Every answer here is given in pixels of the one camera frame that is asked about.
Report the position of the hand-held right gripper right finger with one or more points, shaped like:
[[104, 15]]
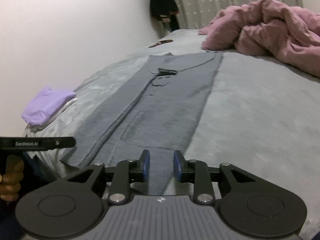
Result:
[[178, 166]]

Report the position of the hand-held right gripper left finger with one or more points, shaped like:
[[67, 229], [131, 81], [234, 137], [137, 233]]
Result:
[[146, 166]]

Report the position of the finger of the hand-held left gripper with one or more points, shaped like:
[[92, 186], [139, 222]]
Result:
[[65, 143]]

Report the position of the grey knitted sweater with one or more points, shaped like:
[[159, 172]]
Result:
[[170, 110]]

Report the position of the person's left hand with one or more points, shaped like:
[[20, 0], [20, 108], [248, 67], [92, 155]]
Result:
[[13, 180]]

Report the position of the purple folded cloth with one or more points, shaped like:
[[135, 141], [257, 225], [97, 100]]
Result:
[[45, 105]]

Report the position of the brown wooden brush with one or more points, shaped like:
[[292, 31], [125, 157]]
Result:
[[165, 41]]

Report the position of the pink duvet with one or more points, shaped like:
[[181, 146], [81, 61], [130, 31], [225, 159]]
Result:
[[275, 35]]

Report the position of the black hanging jacket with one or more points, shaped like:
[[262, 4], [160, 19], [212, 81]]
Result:
[[161, 0]]

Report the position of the grey star-print curtain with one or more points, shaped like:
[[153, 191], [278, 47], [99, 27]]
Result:
[[220, 0]]

